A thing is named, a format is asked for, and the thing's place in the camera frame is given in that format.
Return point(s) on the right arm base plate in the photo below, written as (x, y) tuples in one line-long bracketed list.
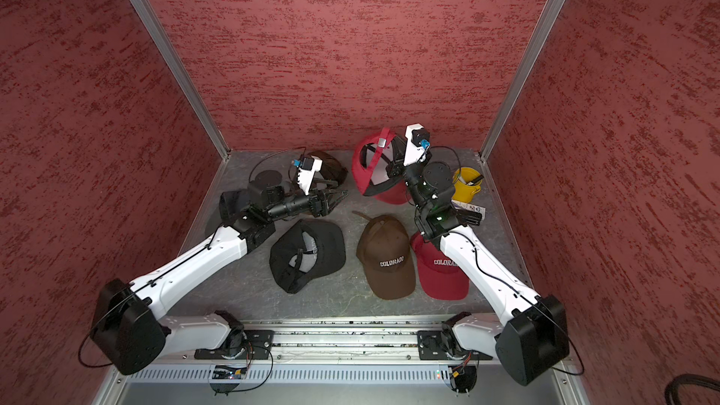
[(438, 346)]

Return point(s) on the black marker in bucket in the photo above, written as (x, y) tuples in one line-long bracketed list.
[(476, 181)]

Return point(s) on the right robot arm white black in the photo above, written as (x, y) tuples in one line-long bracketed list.
[(530, 336)]

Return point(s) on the red cap with white logo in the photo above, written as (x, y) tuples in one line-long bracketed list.
[(440, 277)]

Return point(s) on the corner aluminium profile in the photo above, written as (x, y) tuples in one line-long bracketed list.
[(536, 43), (155, 29)]

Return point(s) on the white staples box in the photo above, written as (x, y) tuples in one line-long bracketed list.
[(470, 208)]

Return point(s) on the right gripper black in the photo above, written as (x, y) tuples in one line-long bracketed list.
[(395, 169)]

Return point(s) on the dark grey cap left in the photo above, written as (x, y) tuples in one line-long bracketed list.
[(232, 211)]

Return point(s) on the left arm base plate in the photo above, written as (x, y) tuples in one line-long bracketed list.
[(247, 345)]

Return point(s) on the left corner aluminium profile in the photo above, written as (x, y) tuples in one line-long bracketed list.
[(155, 29)]

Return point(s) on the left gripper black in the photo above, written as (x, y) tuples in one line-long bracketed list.
[(322, 206)]

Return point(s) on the black stapler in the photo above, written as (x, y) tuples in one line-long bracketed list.
[(470, 218)]

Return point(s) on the black cap front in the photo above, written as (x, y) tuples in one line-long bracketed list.
[(309, 250)]

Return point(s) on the dark brown cap back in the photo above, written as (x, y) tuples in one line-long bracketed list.
[(332, 174)]

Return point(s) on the yellow plastic bucket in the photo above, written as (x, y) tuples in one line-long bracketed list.
[(464, 193)]

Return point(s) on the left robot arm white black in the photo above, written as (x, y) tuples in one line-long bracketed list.
[(132, 326)]

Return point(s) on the aluminium rail frame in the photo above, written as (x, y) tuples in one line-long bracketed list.
[(361, 350)]

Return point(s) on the right corner aluminium profile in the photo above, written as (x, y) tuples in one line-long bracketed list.
[(536, 43)]

